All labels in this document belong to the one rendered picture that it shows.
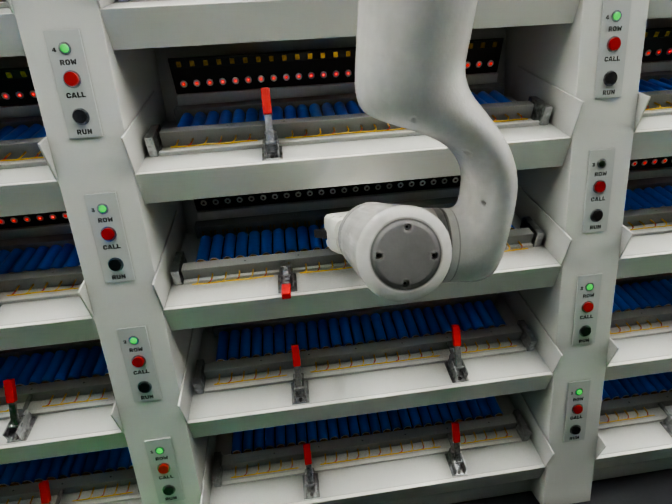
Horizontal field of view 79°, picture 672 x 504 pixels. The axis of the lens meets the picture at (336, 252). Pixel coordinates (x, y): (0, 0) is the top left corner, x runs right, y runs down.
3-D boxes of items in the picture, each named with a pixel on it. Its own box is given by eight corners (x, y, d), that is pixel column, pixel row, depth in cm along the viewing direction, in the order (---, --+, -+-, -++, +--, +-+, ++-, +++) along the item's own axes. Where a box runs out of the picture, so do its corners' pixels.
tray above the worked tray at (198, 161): (562, 166, 61) (596, 68, 52) (144, 204, 56) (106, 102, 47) (501, 118, 77) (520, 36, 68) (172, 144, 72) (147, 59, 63)
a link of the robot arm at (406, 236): (420, 202, 47) (340, 201, 46) (468, 205, 34) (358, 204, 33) (417, 274, 48) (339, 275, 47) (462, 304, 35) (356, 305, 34)
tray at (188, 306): (553, 286, 66) (573, 239, 60) (171, 331, 61) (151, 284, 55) (499, 218, 82) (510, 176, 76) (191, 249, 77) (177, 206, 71)
